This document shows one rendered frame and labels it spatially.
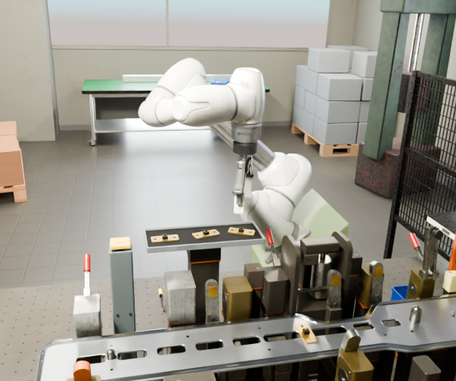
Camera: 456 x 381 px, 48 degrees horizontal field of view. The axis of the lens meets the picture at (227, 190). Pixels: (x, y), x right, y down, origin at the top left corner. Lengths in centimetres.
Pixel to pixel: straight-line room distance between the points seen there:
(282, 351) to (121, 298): 54
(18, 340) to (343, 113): 521
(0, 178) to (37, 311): 307
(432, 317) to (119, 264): 95
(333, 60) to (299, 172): 476
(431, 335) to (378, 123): 383
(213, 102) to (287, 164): 79
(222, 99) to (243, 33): 629
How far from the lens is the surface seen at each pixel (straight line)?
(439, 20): 563
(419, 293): 178
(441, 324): 164
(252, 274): 155
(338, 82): 642
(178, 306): 147
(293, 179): 210
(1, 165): 508
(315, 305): 167
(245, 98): 144
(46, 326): 207
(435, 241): 173
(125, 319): 170
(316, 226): 213
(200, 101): 136
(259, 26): 772
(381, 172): 538
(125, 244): 157
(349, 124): 660
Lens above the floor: 187
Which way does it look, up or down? 21 degrees down
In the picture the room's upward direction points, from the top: 2 degrees clockwise
